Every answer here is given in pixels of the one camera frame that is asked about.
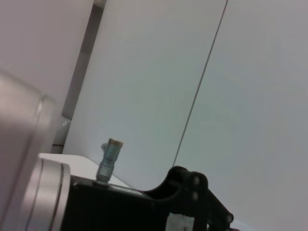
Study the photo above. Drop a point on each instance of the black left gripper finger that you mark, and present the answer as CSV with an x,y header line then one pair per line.
x,y
209,209

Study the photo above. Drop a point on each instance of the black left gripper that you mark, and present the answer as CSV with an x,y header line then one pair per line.
x,y
115,209

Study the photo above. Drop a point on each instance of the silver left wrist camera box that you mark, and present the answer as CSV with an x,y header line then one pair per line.
x,y
19,132

